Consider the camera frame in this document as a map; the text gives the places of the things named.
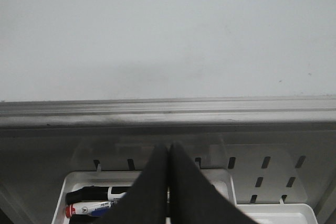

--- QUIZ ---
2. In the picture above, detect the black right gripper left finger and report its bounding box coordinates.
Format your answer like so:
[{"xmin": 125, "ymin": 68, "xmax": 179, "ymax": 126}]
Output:
[{"xmin": 95, "ymin": 144, "xmax": 168, "ymax": 223}]

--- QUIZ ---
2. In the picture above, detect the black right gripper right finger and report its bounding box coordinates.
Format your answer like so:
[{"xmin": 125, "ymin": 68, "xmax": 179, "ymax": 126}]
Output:
[{"xmin": 169, "ymin": 143, "xmax": 255, "ymax": 224}]

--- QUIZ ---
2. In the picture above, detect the red capped whiteboard marker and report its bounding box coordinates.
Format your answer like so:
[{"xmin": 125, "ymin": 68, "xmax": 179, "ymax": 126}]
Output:
[{"xmin": 65, "ymin": 199, "xmax": 119, "ymax": 218}]

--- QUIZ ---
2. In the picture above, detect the grey aluminium whiteboard tray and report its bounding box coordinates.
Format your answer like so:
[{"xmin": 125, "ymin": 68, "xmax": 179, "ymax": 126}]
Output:
[{"xmin": 1, "ymin": 96, "xmax": 335, "ymax": 137}]

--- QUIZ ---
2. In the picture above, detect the white whiteboard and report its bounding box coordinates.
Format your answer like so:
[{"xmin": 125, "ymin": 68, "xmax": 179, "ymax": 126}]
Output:
[{"xmin": 1, "ymin": 0, "xmax": 335, "ymax": 102}]

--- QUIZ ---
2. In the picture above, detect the white plastic marker tray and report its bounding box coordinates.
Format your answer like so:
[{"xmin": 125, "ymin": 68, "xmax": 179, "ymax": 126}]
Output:
[{"xmin": 52, "ymin": 169, "xmax": 237, "ymax": 223}]

